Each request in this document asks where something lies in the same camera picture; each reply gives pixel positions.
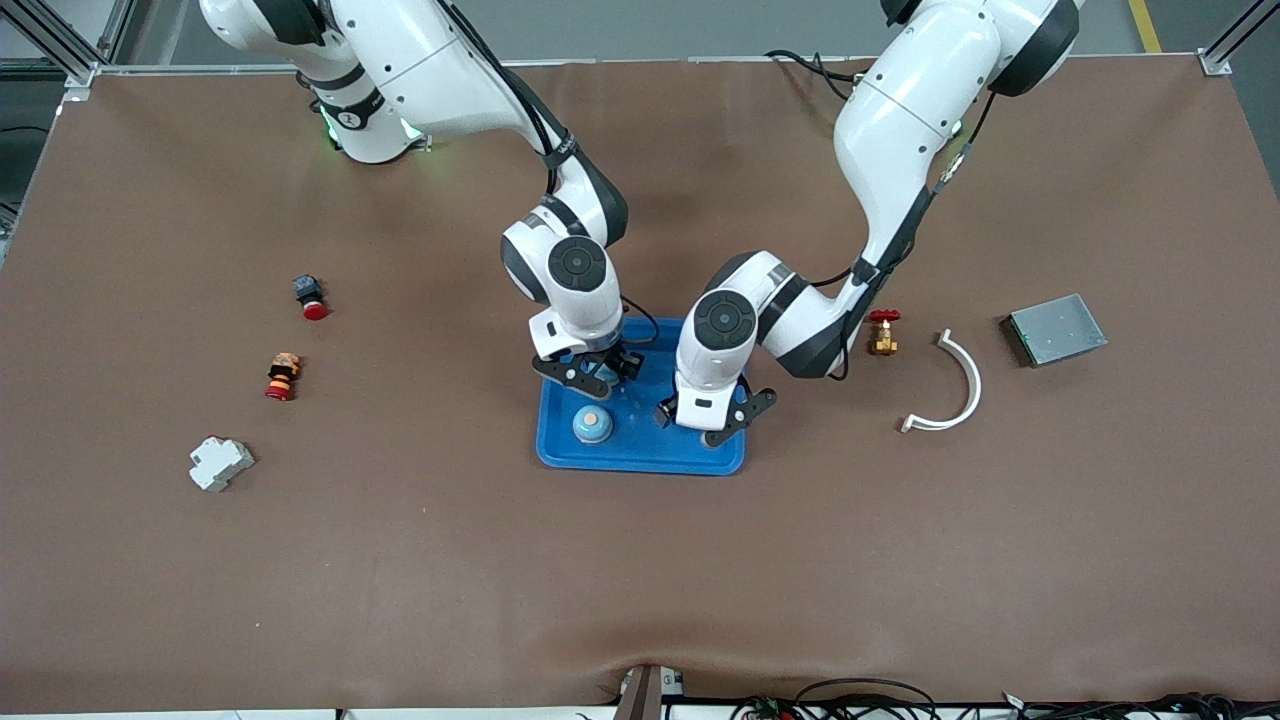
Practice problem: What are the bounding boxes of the black looped cable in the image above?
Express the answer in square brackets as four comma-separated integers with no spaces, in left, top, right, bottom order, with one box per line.
[795,678,939,720]

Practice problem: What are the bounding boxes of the aluminium frame post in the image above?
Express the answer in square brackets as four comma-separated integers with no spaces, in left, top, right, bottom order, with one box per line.
[0,0,136,101]
[1200,0,1280,77]

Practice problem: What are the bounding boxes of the black cable bundle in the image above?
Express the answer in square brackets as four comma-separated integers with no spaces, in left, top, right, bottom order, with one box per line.
[1000,690,1280,720]

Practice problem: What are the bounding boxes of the blue plastic tray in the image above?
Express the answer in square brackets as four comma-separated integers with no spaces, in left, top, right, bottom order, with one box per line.
[536,316,747,476]

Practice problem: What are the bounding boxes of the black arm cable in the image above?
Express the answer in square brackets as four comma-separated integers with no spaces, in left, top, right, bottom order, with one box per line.
[800,90,1001,383]
[435,0,658,348]

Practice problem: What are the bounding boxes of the striped red yellow pushbutton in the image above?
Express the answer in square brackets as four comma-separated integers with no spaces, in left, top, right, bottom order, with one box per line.
[264,352,303,402]

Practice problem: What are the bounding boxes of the white curved plastic clip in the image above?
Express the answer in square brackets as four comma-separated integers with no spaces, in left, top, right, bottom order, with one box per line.
[900,329,983,434]

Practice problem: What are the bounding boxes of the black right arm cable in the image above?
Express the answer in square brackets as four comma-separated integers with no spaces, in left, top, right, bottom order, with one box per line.
[435,0,658,348]

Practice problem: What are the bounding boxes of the white circuit breaker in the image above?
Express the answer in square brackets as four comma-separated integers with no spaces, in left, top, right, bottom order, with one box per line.
[189,436,256,493]

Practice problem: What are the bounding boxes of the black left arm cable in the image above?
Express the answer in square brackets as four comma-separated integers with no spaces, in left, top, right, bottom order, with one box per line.
[800,90,1001,383]

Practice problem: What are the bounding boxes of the metal table edge bracket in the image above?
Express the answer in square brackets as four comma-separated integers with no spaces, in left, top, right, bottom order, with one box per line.
[612,663,687,720]

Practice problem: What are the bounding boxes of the grey metal box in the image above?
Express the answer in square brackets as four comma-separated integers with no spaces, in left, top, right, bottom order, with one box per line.
[1003,293,1109,368]

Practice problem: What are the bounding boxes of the black base power cable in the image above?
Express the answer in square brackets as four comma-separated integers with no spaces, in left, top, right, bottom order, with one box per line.
[765,48,863,101]

